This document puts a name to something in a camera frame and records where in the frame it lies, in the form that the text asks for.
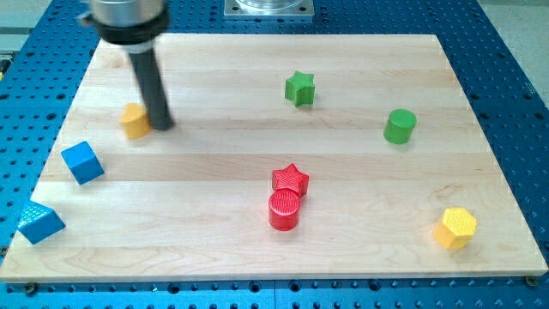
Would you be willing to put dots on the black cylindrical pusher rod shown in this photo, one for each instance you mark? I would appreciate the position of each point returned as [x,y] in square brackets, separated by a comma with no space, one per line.
[147,73]

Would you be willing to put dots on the blue cube block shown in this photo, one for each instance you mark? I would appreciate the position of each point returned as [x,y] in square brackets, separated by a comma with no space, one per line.
[82,162]

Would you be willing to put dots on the blue perforated metal table plate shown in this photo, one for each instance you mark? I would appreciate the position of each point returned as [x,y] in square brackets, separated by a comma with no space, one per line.
[45,74]

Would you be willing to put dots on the blue triangular prism block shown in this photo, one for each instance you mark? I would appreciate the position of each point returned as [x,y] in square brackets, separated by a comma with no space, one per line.
[38,222]

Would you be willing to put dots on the green star block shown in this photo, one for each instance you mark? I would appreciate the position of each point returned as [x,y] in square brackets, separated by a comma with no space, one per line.
[300,88]

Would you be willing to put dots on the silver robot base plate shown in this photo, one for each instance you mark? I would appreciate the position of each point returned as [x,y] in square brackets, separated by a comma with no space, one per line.
[268,8]

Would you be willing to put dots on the green cylinder block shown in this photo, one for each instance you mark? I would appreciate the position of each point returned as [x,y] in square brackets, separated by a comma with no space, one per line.
[399,126]

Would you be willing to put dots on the light wooden board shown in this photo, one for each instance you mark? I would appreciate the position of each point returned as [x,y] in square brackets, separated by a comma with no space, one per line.
[292,156]

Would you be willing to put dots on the yellow heart block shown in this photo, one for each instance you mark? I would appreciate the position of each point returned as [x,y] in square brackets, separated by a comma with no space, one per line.
[135,121]

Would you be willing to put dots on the red cylinder block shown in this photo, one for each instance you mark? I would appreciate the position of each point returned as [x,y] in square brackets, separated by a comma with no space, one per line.
[283,210]

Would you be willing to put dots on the yellow hexagon block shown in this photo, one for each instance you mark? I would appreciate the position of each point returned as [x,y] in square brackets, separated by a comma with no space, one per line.
[455,228]

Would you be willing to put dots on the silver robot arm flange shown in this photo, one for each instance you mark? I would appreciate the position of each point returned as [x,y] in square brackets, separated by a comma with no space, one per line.
[132,24]

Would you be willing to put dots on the red star block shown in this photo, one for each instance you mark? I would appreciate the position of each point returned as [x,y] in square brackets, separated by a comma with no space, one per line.
[290,178]

